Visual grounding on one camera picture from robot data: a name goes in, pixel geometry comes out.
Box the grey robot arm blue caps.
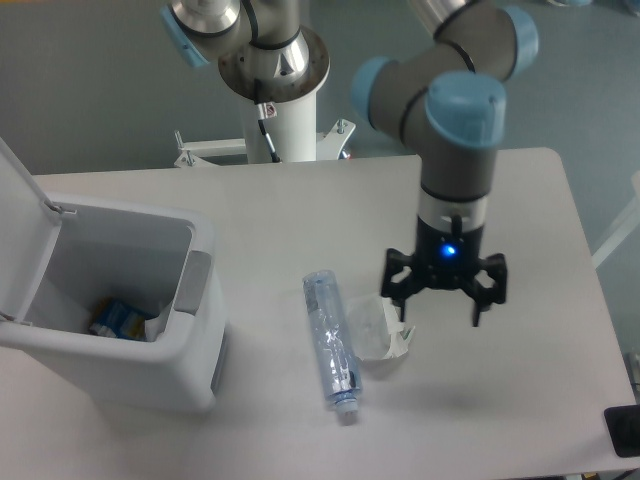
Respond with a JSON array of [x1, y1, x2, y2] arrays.
[[160, 1, 539, 313]]

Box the white plastic trash can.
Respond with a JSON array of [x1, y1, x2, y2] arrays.
[[1, 147, 228, 412]]

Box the black cable on pedestal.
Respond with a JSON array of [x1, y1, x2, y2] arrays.
[[252, 78, 284, 165]]

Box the blue box inside trash can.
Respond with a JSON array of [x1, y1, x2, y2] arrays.
[[88, 298, 153, 341]]

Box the crushed clear plastic bottle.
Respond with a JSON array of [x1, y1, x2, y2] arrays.
[[302, 270, 362, 426]]

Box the black device at table edge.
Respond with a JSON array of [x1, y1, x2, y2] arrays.
[[604, 404, 639, 458]]

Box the white frame at right edge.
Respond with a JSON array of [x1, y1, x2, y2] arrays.
[[592, 171, 639, 269]]

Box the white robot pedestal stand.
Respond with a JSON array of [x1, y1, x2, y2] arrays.
[[172, 27, 357, 169]]

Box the crumpled white paper wrapper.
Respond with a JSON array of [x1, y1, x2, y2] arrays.
[[346, 294, 415, 362]]

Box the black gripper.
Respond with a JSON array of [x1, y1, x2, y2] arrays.
[[380, 218, 508, 327]]

